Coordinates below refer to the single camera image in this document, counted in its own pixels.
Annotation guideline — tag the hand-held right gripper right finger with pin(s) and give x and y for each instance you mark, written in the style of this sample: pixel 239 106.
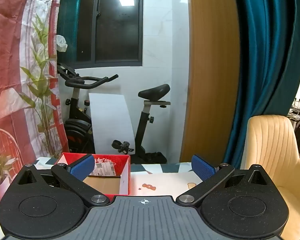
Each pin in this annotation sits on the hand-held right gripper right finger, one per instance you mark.
pixel 202 169

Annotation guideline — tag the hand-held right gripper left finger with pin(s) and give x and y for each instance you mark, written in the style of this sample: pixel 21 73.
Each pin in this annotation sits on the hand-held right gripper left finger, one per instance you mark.
pixel 83 168

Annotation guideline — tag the red cardboard box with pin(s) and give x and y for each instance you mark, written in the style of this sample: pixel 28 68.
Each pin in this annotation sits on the red cardboard box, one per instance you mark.
pixel 110 183

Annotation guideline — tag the white board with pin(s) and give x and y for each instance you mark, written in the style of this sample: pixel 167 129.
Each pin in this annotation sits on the white board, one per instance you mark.
pixel 110 120

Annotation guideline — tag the cream upholstered chair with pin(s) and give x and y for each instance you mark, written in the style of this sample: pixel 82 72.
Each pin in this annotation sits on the cream upholstered chair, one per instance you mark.
pixel 270 142

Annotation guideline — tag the black exercise bike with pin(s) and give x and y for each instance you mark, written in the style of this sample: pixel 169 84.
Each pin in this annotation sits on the black exercise bike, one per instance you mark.
pixel 155 92

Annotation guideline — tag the red plant printed backdrop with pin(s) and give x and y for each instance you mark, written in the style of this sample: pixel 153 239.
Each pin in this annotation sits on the red plant printed backdrop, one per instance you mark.
pixel 10 55

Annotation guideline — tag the wooden door panel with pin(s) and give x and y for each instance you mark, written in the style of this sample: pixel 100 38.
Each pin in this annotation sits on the wooden door panel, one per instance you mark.
pixel 210 67

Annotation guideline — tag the white plastic bag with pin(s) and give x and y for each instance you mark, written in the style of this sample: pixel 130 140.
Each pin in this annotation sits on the white plastic bag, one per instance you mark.
pixel 61 43

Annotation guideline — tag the teal curtain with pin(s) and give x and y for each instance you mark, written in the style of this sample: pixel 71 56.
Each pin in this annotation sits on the teal curtain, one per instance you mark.
pixel 265 55

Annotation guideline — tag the dark window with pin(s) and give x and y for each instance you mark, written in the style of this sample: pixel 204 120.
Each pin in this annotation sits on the dark window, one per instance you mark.
pixel 115 30

